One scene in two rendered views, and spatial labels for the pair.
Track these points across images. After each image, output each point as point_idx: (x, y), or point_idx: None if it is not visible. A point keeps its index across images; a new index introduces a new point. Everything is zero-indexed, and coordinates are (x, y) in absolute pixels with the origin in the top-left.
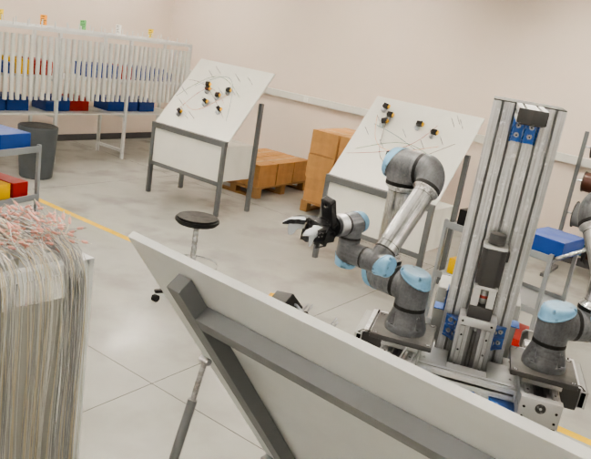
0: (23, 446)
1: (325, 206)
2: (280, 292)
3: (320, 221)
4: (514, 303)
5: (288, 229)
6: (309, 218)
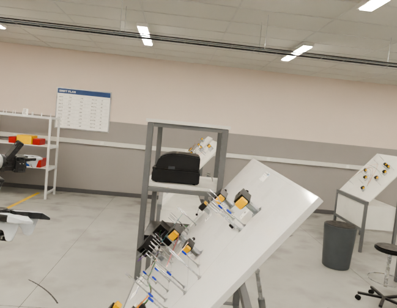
0: None
1: None
2: (243, 192)
3: None
4: None
5: (15, 233)
6: None
